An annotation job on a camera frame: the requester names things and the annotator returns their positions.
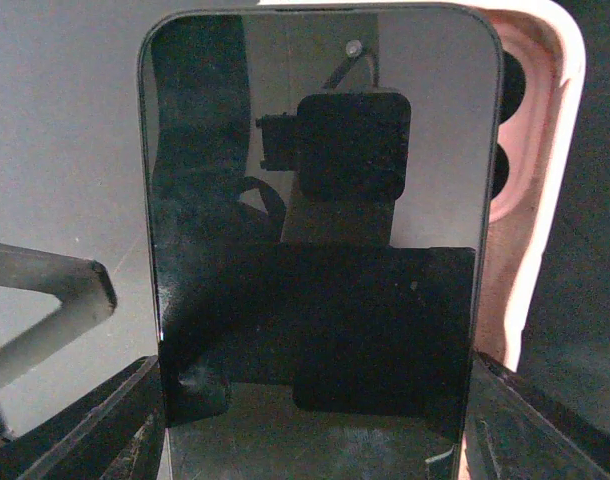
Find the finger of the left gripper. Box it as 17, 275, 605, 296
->
0, 243, 118, 436

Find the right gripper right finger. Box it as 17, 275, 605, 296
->
464, 353, 610, 479

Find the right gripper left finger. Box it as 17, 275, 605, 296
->
19, 356, 165, 479

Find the black phone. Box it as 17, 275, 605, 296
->
142, 3, 503, 479

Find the pink phone case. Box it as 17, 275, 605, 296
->
244, 1, 586, 369

